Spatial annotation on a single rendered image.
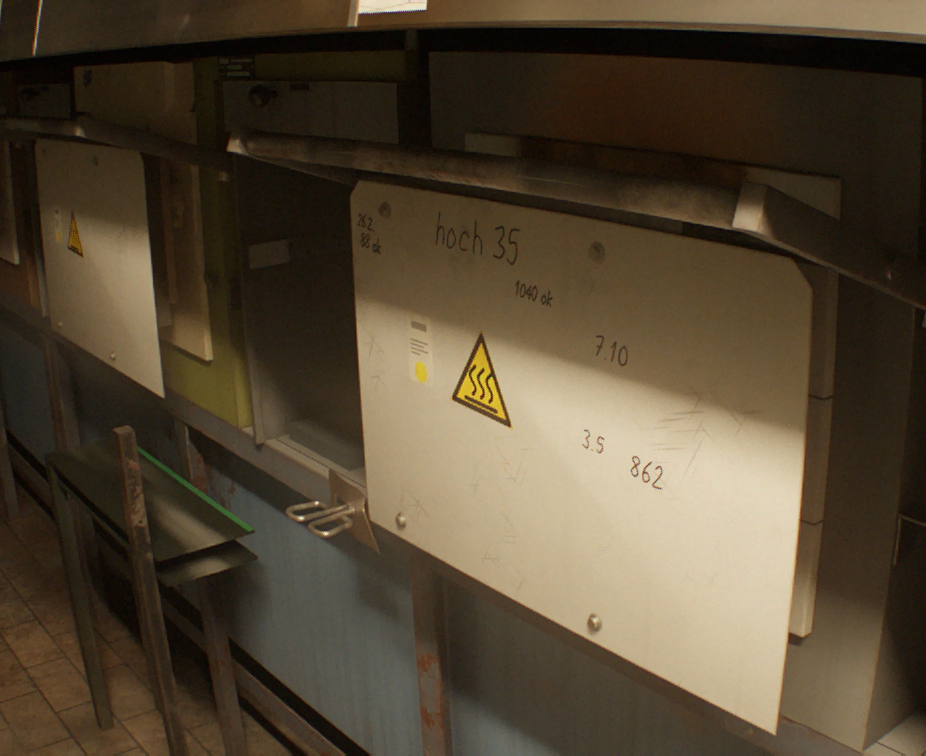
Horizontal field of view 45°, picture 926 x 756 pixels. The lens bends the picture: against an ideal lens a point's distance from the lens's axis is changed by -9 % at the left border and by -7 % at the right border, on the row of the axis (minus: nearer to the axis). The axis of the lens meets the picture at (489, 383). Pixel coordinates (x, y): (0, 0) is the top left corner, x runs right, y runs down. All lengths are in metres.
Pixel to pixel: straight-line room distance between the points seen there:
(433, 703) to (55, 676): 1.52
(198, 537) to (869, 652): 1.26
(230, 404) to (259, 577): 0.39
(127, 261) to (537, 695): 0.96
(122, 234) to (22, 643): 1.53
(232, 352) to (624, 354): 1.05
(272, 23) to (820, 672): 0.76
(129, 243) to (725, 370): 1.23
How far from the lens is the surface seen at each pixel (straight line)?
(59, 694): 2.96
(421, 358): 1.24
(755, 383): 0.91
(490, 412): 1.16
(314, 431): 1.86
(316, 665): 2.14
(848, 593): 1.07
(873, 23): 0.58
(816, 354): 1.01
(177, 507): 2.15
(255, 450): 1.94
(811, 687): 1.14
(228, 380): 1.98
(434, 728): 1.73
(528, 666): 1.58
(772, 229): 0.73
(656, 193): 0.79
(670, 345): 0.96
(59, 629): 3.26
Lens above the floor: 1.51
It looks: 18 degrees down
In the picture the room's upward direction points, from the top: 2 degrees counter-clockwise
